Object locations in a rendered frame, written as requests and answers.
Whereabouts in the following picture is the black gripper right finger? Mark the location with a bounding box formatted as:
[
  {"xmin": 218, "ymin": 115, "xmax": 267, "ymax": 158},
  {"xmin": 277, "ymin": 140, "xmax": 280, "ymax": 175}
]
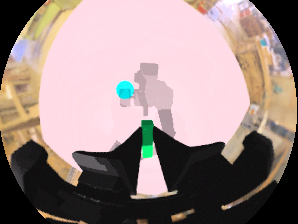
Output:
[{"xmin": 153, "ymin": 125, "xmax": 226, "ymax": 192}]

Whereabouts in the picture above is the green post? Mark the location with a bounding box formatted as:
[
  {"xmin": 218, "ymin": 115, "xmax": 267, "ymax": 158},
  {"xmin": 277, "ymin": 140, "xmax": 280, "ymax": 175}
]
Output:
[{"xmin": 141, "ymin": 120, "xmax": 154, "ymax": 159}]

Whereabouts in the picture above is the cyan circle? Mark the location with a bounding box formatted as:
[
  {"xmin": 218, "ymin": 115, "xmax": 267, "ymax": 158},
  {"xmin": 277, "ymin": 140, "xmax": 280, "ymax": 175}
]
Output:
[{"xmin": 116, "ymin": 80, "xmax": 134, "ymax": 99}]

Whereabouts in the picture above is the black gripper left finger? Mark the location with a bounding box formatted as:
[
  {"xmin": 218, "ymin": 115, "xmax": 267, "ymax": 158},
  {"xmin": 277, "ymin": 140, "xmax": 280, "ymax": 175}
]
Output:
[{"xmin": 72, "ymin": 125, "xmax": 144, "ymax": 196}]

